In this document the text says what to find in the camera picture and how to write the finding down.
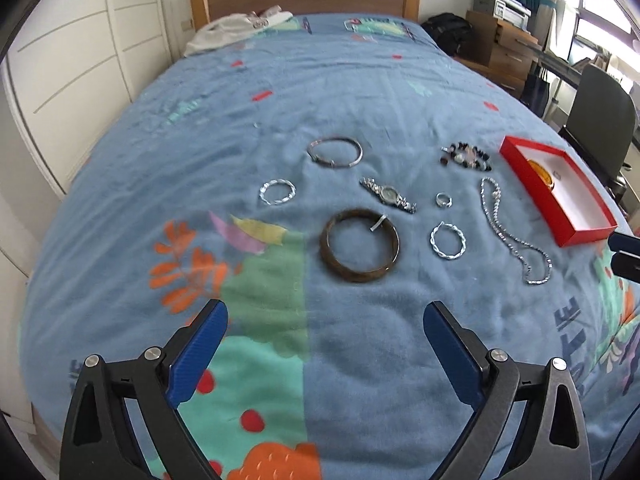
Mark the white printer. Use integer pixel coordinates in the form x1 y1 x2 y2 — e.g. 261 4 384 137
472 0 532 28

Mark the black cable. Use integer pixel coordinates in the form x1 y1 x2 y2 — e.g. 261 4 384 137
598 404 632 480

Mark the grey office chair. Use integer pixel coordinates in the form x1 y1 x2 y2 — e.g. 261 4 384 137
559 63 640 201

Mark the red jewelry box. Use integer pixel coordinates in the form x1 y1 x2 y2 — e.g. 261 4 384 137
499 135 619 248

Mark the amber bangle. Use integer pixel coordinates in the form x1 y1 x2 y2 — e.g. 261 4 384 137
527 159 557 192

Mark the thin silver bangle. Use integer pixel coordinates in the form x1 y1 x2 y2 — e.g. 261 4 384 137
306 136 364 171

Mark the dark brown bangle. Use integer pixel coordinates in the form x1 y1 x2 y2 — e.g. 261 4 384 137
320 208 401 283

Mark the grey desk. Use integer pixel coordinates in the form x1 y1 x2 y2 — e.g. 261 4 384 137
530 42 601 86

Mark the black backpack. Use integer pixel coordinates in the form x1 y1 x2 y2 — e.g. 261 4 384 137
421 12 476 58

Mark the blue printed blanket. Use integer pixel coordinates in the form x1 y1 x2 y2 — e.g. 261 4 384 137
17 14 640 480

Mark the dark blue bag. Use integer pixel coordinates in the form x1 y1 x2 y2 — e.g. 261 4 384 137
522 67 551 116

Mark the white wardrobe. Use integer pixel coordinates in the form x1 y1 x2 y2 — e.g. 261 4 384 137
0 0 173 276

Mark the twisted silver hoop bracelet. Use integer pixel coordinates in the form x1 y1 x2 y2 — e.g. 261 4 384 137
258 178 297 207
429 221 468 261

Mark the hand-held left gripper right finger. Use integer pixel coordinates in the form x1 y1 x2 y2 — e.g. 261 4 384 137
422 301 592 480

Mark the window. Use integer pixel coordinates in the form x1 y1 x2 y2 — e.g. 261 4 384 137
550 0 640 61

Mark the wooden drawer unit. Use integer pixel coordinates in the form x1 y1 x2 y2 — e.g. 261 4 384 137
465 9 543 93

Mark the silver wristwatch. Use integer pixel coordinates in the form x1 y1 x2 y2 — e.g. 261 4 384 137
360 176 418 215

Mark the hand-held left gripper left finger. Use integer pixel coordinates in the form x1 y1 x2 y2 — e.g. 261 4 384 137
60 299 229 480

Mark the beaded bracelet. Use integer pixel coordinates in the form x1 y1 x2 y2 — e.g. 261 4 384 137
440 142 493 172

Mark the silver chain necklace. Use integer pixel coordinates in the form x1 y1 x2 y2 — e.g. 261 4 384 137
479 176 553 286

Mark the white pillow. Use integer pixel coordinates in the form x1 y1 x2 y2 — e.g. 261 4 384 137
183 6 296 57

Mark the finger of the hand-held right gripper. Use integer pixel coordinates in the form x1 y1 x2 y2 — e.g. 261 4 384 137
611 251 640 277
608 232 640 254

